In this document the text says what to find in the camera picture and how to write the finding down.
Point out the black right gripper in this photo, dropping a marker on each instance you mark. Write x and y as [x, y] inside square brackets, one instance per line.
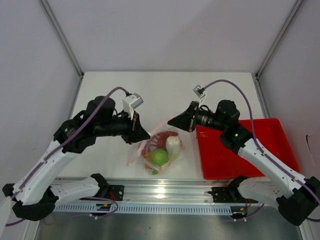
[186, 121]

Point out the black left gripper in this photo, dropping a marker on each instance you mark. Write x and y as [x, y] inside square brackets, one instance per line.
[137, 132]

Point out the clear zip top bag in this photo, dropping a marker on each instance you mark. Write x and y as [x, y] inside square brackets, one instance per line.
[134, 154]

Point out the green bumpy custard apple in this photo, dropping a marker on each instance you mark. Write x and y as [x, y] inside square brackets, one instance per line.
[159, 157]

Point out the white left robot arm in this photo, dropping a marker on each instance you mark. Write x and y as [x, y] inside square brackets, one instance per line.
[48, 167]

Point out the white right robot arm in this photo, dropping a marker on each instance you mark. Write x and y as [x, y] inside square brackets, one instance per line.
[300, 195]

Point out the red plastic tray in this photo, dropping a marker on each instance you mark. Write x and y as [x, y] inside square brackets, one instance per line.
[219, 163]

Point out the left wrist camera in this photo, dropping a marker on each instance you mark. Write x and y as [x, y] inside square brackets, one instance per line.
[130, 103]

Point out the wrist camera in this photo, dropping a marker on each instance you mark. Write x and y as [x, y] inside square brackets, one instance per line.
[200, 93]
[130, 103]

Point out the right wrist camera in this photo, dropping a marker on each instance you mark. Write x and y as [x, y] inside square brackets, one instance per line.
[200, 93]

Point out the aluminium rail frame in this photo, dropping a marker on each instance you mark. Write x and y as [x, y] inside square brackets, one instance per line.
[146, 190]

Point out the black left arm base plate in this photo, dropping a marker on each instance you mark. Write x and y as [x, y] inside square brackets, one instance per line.
[113, 192]

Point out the white slotted cable duct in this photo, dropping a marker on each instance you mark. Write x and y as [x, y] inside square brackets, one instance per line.
[134, 208]

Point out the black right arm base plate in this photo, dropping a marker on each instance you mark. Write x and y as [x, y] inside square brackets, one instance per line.
[225, 194]

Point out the left aluminium corner post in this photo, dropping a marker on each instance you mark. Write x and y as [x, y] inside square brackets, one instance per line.
[52, 19]

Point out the aluminium corner post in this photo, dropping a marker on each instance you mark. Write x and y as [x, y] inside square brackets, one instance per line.
[52, 19]
[287, 24]

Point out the right aluminium corner post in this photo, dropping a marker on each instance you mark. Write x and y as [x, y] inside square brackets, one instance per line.
[287, 24]

